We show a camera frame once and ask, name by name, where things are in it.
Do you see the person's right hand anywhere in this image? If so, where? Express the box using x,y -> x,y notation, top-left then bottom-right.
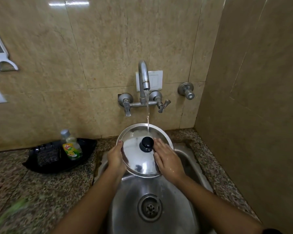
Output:
152,138 -> 187,185

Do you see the person's left hand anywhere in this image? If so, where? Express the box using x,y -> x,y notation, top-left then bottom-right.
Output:
107,140 -> 127,177

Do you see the steel lid with black knob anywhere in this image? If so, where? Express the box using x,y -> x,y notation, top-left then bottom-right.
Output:
116,123 -> 174,179

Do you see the person's left forearm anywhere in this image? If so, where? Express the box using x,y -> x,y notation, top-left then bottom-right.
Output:
49,168 -> 124,234

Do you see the person's right forearm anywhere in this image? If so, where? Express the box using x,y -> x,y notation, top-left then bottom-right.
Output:
173,176 -> 269,234

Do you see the dish soap bottle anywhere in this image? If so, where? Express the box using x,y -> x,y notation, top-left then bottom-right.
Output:
61,129 -> 83,161

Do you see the steel sink basin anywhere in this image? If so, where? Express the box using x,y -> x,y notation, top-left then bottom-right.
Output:
95,143 -> 218,234

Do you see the black plastic tray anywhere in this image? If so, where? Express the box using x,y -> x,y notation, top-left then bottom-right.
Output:
22,138 -> 98,174

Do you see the black scrub pad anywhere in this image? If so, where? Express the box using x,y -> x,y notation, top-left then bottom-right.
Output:
37,146 -> 60,167

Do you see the white peeler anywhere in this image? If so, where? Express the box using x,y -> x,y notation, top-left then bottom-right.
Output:
0,21 -> 19,72

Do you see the chrome wall faucet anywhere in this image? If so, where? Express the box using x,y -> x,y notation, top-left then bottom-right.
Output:
118,60 -> 171,117

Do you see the chrome wall valve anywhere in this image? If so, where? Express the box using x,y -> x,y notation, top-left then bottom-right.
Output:
177,82 -> 195,100

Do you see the white wall switch plate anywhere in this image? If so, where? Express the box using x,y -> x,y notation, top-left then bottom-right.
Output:
136,70 -> 163,92

